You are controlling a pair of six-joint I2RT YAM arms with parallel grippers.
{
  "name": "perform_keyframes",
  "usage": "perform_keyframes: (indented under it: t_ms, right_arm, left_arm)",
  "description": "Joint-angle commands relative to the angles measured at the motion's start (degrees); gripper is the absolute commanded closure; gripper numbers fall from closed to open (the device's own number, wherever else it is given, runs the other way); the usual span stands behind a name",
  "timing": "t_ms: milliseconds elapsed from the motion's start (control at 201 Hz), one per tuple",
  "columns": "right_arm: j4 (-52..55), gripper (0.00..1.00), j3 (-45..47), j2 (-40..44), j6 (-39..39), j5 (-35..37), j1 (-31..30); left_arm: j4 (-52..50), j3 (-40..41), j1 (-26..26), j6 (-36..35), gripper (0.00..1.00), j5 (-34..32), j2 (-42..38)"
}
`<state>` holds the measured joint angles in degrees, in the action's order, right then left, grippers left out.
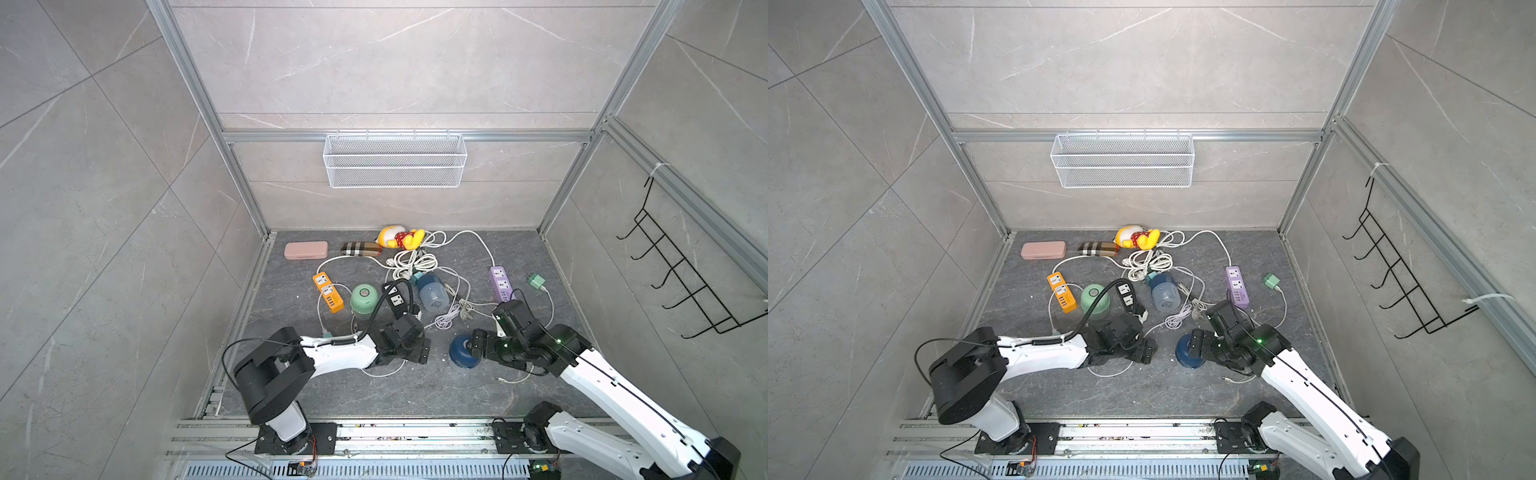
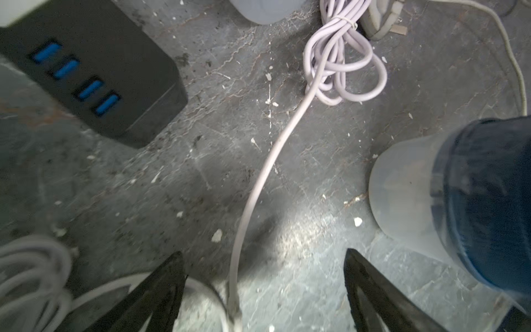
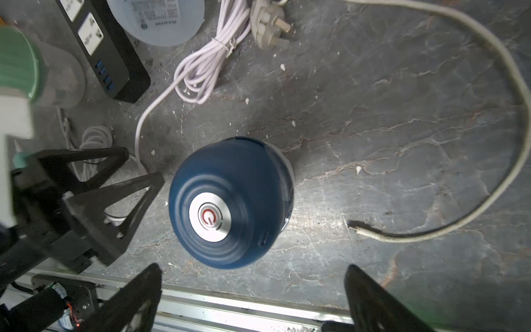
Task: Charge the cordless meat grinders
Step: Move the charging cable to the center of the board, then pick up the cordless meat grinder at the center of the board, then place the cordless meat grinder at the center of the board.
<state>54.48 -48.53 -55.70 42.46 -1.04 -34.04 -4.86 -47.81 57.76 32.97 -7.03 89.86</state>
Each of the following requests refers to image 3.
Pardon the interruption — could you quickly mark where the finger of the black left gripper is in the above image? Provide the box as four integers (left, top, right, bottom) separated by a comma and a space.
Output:
64, 172, 165, 266
35, 147, 129, 194

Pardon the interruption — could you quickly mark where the blue meat grinder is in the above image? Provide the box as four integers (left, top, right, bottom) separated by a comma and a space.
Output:
168, 136, 295, 270
107, 0, 205, 46

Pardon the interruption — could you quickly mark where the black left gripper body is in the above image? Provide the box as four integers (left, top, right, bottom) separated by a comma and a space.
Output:
1, 169, 95, 290

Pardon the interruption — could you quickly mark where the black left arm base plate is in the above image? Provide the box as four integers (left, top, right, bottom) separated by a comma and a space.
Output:
31, 274, 100, 331

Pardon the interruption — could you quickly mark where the black power strip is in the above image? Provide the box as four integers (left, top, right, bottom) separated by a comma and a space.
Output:
55, 0, 151, 104

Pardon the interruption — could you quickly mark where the pale pink bundled cord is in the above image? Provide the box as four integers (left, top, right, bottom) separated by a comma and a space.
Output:
134, 0, 296, 167

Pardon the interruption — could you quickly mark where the green meat grinder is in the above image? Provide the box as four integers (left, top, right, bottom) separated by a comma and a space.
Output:
1, 26, 86, 109

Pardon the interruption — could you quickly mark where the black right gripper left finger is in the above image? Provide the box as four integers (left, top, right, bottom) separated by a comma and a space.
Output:
78, 263, 162, 331

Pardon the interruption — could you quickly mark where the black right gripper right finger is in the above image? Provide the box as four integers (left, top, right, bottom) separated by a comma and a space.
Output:
344, 265, 433, 331

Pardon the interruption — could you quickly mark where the white charger cable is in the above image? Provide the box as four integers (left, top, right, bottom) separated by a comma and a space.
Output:
339, 0, 531, 244

